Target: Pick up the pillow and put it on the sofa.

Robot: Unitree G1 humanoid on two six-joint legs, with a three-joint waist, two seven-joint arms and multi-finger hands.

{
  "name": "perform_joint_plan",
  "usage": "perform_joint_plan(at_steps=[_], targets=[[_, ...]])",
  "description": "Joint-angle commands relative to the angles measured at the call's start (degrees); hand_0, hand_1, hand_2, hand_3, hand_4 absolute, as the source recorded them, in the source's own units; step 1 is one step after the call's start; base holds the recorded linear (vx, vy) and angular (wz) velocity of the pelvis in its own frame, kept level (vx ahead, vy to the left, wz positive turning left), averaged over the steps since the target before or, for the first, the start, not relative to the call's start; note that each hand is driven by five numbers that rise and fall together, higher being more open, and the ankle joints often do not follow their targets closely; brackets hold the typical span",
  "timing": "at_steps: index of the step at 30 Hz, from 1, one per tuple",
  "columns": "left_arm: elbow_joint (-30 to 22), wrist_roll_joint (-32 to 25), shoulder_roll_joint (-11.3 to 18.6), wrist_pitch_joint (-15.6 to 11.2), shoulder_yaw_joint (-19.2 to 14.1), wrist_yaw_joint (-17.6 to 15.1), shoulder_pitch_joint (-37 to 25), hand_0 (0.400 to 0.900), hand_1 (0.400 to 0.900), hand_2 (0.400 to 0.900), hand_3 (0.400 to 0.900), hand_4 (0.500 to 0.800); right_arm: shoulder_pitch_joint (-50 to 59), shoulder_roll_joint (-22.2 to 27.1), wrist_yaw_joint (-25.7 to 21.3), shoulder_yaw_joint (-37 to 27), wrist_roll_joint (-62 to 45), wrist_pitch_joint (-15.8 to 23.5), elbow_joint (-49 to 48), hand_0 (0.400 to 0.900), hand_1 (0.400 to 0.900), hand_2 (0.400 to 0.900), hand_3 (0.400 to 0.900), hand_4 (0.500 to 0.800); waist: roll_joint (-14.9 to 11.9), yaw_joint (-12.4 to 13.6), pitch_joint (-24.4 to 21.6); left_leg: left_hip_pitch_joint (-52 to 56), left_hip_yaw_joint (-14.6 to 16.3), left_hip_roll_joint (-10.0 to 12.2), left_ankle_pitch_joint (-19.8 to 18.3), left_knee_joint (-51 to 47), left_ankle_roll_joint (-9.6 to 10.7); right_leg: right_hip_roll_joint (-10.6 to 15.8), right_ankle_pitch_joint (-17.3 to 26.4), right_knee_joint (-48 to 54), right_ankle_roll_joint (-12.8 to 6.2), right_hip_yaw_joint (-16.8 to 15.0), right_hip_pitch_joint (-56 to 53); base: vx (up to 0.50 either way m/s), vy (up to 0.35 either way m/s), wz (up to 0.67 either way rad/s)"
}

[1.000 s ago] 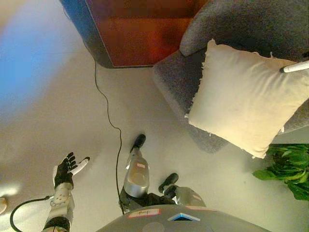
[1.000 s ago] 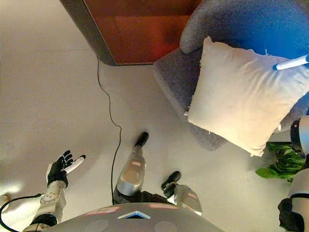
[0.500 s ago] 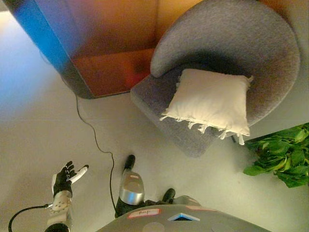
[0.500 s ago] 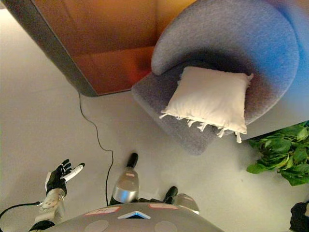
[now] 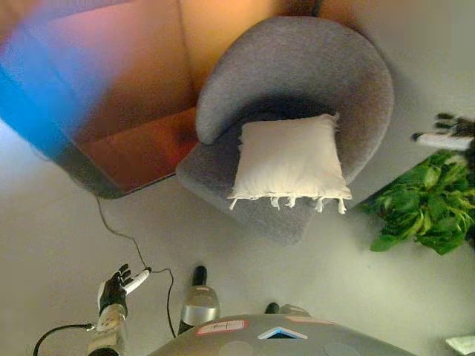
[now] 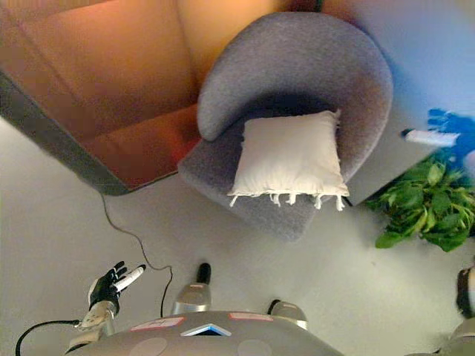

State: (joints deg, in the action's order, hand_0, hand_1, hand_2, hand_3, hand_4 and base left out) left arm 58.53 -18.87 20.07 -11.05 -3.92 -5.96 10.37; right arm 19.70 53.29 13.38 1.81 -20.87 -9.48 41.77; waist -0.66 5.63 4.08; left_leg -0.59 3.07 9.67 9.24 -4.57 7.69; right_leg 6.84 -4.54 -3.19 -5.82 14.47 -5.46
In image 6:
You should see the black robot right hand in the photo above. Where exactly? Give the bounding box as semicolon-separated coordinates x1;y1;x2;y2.
400;108;475;164

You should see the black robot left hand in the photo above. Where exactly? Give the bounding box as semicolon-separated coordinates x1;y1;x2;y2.
88;261;147;309

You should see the white fringed pillow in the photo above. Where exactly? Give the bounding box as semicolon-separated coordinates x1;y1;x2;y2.
226;108;350;212

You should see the green leafy plant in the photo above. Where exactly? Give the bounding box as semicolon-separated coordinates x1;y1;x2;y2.
365;151;475;253

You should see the silver robot left leg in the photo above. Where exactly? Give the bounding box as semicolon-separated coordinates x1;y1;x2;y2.
170;283;212;315

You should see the silver robot leg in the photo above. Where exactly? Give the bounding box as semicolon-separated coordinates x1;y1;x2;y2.
170;283;212;315
270;300;309;330

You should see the black robot left foot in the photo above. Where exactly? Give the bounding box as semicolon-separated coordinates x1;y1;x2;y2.
196;263;212;286

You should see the grey robot torso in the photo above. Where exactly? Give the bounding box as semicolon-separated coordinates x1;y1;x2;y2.
79;311;346;356

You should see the grey round armchair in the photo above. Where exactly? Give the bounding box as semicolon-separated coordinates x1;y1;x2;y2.
177;10;394;243

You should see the silver robot right leg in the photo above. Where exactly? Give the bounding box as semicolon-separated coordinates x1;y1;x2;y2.
270;300;309;330

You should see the dark blue furniture corner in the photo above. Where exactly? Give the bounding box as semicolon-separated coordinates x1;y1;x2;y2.
0;0;283;197

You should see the thin black floor cable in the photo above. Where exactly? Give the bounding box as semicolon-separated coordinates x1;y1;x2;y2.
99;192;174;317

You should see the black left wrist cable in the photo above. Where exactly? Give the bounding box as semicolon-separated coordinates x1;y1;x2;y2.
15;319;81;356

